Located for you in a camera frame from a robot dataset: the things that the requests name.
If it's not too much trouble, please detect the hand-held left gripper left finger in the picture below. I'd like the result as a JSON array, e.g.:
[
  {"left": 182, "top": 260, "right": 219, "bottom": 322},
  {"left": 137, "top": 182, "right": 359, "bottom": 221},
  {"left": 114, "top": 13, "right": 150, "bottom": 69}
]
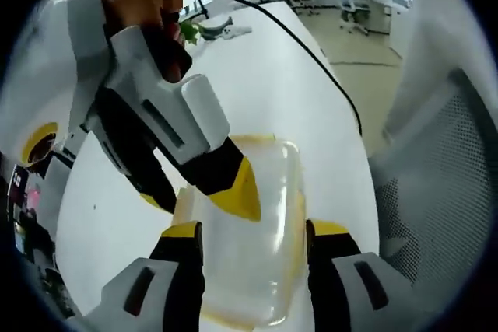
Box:
[{"left": 83, "top": 219, "right": 206, "bottom": 332}]

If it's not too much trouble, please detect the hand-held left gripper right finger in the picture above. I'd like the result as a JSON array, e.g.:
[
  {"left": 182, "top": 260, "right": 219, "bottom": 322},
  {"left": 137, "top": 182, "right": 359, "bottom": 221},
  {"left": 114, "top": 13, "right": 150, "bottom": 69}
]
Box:
[{"left": 305, "top": 218, "right": 420, "bottom": 332}]

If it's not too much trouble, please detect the clear plastic food container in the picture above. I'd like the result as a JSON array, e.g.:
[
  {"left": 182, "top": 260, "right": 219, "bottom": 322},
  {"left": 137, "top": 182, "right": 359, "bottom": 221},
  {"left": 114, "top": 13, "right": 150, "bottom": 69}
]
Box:
[{"left": 172, "top": 133, "right": 309, "bottom": 328}]

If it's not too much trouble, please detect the green leafy plant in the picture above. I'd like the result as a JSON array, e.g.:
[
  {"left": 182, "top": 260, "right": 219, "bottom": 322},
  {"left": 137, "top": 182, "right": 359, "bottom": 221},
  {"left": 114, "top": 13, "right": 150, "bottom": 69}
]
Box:
[{"left": 177, "top": 19, "right": 204, "bottom": 44}]

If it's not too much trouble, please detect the grey fish-shaped toy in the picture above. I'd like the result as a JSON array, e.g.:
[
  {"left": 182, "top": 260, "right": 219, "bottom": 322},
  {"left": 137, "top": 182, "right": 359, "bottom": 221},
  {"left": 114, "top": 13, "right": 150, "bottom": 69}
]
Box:
[{"left": 201, "top": 16, "right": 235, "bottom": 41}]

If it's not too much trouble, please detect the dark printed box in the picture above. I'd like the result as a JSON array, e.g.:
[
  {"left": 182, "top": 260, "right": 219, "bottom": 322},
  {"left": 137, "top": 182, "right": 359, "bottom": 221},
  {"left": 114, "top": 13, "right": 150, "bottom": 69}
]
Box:
[{"left": 9, "top": 163, "right": 44, "bottom": 212}]

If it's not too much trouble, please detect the white mesh office chair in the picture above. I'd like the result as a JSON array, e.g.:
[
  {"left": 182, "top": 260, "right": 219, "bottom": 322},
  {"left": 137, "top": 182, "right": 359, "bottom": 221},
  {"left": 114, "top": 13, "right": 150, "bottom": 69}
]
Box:
[{"left": 367, "top": 0, "right": 498, "bottom": 312}]

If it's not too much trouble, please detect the white swivel chair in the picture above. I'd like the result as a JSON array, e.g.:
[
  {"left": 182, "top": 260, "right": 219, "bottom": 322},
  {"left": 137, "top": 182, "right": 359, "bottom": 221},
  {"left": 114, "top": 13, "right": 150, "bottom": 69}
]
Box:
[{"left": 339, "top": 0, "right": 371, "bottom": 37}]

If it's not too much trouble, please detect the black cable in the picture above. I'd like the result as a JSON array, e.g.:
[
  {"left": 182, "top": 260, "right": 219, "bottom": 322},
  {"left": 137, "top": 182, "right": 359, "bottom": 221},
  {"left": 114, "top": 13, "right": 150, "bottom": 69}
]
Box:
[{"left": 201, "top": 0, "right": 364, "bottom": 135}]

